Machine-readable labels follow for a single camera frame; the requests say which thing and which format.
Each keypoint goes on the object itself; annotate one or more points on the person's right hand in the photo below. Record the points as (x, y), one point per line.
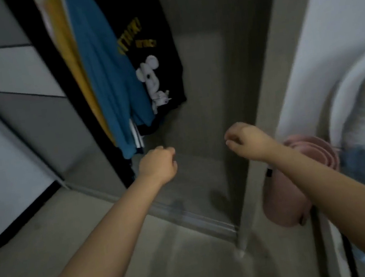
(250, 140)

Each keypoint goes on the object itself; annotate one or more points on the person's left hand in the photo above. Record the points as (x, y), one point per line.
(157, 165)

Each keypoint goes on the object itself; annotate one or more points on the person's right forearm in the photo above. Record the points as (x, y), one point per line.
(353, 200)

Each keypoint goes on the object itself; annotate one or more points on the person's left forearm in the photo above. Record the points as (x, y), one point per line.
(109, 245)

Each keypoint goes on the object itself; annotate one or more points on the black white striped garment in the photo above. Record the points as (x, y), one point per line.
(136, 136)

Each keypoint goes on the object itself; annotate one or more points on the pink plastic basin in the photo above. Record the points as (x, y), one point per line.
(320, 154)
(283, 204)

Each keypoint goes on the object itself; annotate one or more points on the blue shirt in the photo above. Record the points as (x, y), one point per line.
(105, 69)

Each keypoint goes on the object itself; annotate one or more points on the black mouse print shirt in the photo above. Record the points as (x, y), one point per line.
(153, 29)

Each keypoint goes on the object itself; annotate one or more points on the yellow shirt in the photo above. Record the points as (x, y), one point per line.
(68, 51)

